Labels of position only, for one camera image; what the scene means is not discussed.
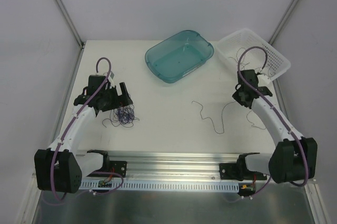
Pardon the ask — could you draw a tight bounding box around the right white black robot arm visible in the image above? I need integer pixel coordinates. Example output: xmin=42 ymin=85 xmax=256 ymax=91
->
xmin=233 ymin=70 xmax=318 ymax=187

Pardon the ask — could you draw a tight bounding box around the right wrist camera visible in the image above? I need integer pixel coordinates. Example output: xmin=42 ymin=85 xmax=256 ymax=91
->
xmin=256 ymin=72 xmax=271 ymax=86

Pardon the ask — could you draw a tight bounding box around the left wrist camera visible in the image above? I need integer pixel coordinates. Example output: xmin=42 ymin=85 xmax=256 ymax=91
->
xmin=107 ymin=71 xmax=114 ymax=79

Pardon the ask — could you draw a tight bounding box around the white perforated plastic basket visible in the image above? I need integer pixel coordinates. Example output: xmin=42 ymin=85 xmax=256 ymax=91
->
xmin=214 ymin=28 xmax=291 ymax=82

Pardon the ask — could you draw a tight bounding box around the white slotted cable duct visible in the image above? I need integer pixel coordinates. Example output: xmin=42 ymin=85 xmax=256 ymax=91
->
xmin=79 ymin=179 xmax=239 ymax=193

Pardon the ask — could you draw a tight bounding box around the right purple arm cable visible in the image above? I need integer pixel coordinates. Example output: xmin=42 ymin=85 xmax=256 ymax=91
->
xmin=236 ymin=46 xmax=309 ymax=187

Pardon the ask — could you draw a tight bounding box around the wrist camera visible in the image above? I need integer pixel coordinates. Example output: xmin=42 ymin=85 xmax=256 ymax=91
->
xmin=256 ymin=72 xmax=271 ymax=86
xmin=107 ymin=71 xmax=114 ymax=79

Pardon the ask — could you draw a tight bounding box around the aluminium frame post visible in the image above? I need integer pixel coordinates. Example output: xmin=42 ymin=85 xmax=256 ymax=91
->
xmin=269 ymin=0 xmax=300 ymax=45
xmin=54 ymin=0 xmax=85 ymax=48

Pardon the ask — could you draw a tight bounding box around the thin cable bundle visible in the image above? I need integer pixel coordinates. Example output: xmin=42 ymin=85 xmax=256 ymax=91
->
xmin=102 ymin=104 xmax=140 ymax=129

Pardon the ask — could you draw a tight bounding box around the aluminium mounting rail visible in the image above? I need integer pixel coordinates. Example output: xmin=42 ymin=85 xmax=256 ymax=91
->
xmin=76 ymin=151 xmax=242 ymax=180

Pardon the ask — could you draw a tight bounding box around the thin black cable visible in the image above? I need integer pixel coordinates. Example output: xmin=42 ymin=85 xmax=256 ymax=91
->
xmin=227 ymin=47 xmax=276 ymax=78
xmin=191 ymin=100 xmax=268 ymax=134

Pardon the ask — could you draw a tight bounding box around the right aluminium frame post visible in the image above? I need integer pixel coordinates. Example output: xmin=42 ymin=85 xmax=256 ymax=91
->
xmin=269 ymin=0 xmax=300 ymax=45

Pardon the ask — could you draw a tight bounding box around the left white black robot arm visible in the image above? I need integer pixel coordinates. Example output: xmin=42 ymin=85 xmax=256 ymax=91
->
xmin=34 ymin=75 xmax=133 ymax=194

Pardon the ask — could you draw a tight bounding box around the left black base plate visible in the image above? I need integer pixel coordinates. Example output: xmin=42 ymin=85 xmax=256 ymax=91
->
xmin=89 ymin=160 xmax=127 ymax=178

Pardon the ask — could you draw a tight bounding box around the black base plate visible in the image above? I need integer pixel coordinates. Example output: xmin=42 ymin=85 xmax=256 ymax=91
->
xmin=219 ymin=162 xmax=267 ymax=181
xmin=89 ymin=160 xmax=127 ymax=178

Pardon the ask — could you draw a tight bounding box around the left aluminium frame post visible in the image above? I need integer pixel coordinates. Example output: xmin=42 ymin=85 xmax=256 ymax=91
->
xmin=54 ymin=0 xmax=85 ymax=48

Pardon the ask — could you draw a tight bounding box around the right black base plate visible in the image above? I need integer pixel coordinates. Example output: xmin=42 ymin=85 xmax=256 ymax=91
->
xmin=219 ymin=162 xmax=267 ymax=181

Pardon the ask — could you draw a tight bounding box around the teal transparent plastic tub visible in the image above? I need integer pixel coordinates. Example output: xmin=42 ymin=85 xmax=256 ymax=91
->
xmin=145 ymin=30 xmax=214 ymax=84

